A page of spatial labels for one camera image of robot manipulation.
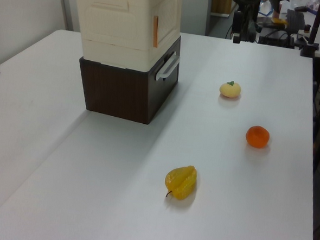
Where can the dark brown wooden drawer box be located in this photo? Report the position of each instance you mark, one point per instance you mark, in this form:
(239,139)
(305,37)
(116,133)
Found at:
(115,95)

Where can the black device with green hue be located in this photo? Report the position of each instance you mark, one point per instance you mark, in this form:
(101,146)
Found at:
(252,30)

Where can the yellow flat object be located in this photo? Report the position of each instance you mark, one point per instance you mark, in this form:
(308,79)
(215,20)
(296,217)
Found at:
(278,21)

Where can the yellow starfruit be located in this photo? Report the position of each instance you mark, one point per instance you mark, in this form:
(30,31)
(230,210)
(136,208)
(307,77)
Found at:
(182,182)

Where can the black stand pole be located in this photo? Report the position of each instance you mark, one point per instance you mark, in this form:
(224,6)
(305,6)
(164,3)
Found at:
(316,20)

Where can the black clamp base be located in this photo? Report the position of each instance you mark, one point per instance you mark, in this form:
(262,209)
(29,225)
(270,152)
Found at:
(309,50)

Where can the orange tangerine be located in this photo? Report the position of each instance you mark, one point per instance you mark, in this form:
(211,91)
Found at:
(257,137)

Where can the pale yellow fruit green leaf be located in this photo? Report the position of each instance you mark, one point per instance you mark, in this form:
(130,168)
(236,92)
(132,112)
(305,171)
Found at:
(230,90)

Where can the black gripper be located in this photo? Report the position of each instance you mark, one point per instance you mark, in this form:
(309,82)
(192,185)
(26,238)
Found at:
(246,1)

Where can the small black knob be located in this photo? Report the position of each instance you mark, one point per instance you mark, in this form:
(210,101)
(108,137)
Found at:
(307,27)

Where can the cream plastic cabinet box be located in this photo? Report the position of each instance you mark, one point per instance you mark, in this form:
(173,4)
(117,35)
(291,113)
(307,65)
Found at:
(114,27)

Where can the black electronics box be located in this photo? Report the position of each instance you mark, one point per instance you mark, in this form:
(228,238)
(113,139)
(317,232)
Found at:
(276,38)

